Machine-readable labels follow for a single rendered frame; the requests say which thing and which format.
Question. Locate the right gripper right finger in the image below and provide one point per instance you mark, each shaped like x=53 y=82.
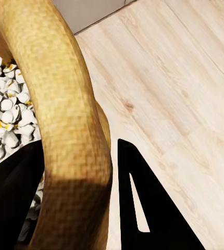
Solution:
x=168 y=228

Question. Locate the fridge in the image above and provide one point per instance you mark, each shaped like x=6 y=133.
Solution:
x=80 y=14

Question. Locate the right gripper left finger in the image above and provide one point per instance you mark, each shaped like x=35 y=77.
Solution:
x=20 y=175

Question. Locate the popcorn bag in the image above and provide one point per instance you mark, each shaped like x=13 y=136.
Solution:
x=75 y=134

